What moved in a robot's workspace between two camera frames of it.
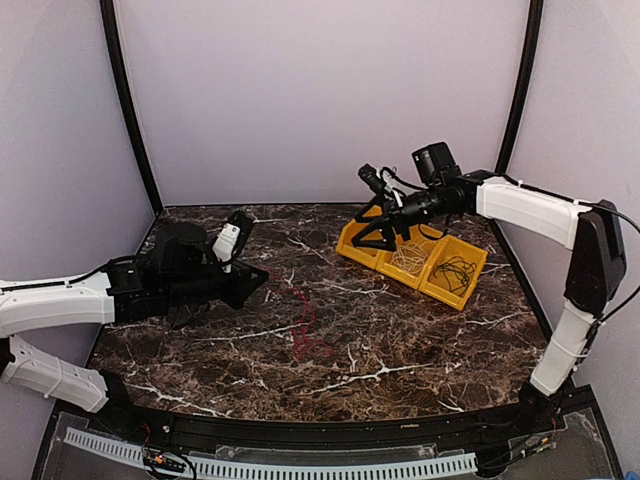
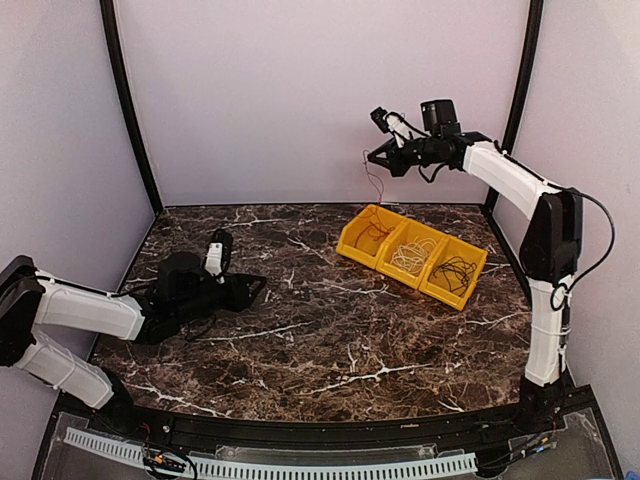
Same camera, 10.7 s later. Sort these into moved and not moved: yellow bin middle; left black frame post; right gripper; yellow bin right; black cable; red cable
Moved: red cable; right gripper
Not moved: black cable; yellow bin middle; left black frame post; yellow bin right
